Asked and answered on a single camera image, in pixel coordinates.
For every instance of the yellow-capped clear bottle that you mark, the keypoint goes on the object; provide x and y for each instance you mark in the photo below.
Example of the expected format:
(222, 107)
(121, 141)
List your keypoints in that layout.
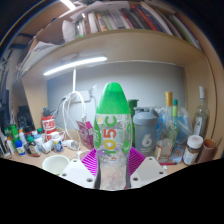
(167, 133)

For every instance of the white bottle with blue label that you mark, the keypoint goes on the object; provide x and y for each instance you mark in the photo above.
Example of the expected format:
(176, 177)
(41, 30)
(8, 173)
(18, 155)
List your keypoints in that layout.
(20, 148)

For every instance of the magenta foil pouch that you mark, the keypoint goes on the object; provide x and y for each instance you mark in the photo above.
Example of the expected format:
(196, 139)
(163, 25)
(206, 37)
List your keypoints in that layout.
(86, 133)

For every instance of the wooden shelf unit with books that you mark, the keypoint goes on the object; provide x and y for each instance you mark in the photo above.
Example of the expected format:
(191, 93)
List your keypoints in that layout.
(126, 20)

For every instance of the brown mug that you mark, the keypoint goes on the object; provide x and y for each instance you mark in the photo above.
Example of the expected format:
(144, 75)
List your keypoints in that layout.
(208, 150)

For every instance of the small brown bottle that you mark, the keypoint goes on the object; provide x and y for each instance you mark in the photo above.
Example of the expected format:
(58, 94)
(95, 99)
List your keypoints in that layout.
(33, 147)

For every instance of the white under-shelf light bar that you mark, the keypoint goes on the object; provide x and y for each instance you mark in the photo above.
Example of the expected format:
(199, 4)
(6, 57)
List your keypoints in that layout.
(76, 64)

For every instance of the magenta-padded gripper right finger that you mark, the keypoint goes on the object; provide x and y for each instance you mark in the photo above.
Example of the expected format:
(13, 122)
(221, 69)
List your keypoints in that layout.
(150, 170)

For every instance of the brown jar with white lid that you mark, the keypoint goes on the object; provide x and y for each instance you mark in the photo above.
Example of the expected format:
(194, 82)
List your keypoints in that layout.
(192, 150)

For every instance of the dark green glass bottle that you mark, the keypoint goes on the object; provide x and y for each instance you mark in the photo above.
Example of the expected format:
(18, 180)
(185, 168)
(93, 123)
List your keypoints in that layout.
(133, 110)

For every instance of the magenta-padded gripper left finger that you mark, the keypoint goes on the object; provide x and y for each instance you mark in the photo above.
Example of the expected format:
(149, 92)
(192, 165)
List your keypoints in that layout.
(76, 172)

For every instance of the slim green glass bottle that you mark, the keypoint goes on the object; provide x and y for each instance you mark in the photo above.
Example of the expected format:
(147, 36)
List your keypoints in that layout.
(175, 116)

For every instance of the red and white canister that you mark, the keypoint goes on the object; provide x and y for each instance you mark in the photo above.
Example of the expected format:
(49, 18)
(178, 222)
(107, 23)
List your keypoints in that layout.
(48, 126)

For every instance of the green plastic bottle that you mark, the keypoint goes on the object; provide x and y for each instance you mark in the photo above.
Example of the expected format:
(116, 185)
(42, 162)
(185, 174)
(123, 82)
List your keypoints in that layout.
(14, 133)

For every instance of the clear green-topped drink bottle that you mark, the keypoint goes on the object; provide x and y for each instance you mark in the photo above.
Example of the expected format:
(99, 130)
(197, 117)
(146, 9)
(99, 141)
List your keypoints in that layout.
(112, 110)

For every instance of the tall clear glass bottle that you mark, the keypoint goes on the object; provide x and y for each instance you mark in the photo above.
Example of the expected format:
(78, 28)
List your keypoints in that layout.
(201, 116)

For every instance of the grey shaker bottle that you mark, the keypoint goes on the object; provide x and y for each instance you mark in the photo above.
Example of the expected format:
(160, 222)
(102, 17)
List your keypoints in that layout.
(145, 133)

